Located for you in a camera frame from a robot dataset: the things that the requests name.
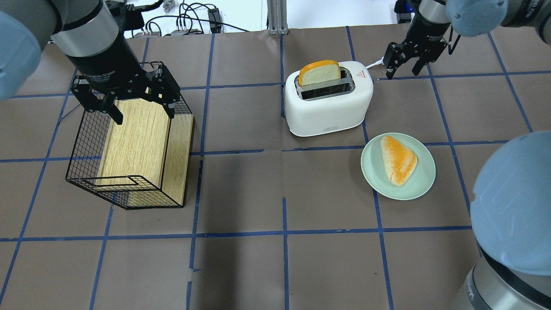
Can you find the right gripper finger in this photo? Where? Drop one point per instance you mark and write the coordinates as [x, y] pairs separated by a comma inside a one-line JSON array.
[[426, 57], [394, 56]]

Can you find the aluminium frame post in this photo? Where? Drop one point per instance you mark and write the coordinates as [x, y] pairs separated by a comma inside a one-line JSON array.
[[277, 17]]

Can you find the triangular bread on plate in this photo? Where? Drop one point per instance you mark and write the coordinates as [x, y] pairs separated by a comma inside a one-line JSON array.
[[399, 161]]

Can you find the white toaster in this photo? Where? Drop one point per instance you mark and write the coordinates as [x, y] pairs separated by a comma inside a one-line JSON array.
[[332, 106]]

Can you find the wooden shelf board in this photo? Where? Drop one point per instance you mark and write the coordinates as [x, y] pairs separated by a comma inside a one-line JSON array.
[[145, 159]]

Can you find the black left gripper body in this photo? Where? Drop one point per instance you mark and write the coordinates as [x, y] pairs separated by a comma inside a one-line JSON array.
[[104, 64]]

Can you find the black wire basket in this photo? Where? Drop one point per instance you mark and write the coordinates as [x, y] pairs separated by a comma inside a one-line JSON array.
[[87, 153]]

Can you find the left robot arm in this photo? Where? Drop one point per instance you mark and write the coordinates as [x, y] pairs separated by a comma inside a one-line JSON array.
[[91, 34]]

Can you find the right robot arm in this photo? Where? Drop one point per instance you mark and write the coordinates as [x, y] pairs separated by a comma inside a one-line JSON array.
[[510, 213]]

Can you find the light green plate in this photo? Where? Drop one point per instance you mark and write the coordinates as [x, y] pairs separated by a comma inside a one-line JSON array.
[[421, 180]]

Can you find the bread slice in toaster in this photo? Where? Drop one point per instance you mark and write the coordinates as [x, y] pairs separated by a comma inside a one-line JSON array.
[[318, 72]]

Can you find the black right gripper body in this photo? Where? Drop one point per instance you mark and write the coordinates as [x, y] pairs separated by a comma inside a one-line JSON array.
[[426, 32]]

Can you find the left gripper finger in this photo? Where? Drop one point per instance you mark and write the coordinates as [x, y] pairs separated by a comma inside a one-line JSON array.
[[164, 89], [104, 102]]

